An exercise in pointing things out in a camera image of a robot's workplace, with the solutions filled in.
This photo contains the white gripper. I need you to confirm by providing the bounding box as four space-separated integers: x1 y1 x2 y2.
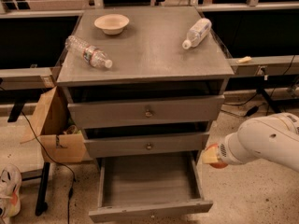
202 133 244 165

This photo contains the red apple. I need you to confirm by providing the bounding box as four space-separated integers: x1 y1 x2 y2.
206 144 228 169

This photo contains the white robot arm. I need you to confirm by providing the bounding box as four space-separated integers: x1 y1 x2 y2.
202 113 299 172

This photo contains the grey middle drawer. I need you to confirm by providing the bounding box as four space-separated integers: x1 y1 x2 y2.
85 133 209 158

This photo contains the grey open bottom drawer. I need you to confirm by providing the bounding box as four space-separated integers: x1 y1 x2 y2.
89 152 213 223

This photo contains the grey wooden drawer cabinet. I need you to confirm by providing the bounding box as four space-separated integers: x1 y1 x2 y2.
56 6 235 161

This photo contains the grey top drawer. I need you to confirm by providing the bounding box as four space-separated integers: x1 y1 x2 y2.
68 95 224 129

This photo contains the black table leg at right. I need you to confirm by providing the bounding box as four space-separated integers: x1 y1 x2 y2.
256 89 280 113

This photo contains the black table leg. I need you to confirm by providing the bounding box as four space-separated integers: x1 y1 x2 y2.
256 89 280 113
35 162 50 217

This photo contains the small yellow foam piece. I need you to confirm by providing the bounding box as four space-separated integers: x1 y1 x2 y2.
237 56 251 63

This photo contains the clear bottle with white label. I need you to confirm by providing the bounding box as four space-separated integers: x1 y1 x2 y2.
182 18 212 49

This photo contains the brown cardboard box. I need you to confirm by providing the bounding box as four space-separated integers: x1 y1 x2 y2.
21 87 87 163

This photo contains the clear bottle with colourful label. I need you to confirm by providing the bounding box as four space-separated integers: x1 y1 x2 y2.
65 35 113 69

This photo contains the cream shallow bowl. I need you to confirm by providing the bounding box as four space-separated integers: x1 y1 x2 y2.
94 14 130 35

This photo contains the white sneaker with orange accents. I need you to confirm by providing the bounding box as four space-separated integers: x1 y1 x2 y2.
0 164 21 224

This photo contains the black power adapter with cable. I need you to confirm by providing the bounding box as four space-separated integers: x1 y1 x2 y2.
221 91 261 118

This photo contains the black floor cable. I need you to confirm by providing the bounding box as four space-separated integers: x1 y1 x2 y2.
20 110 77 224

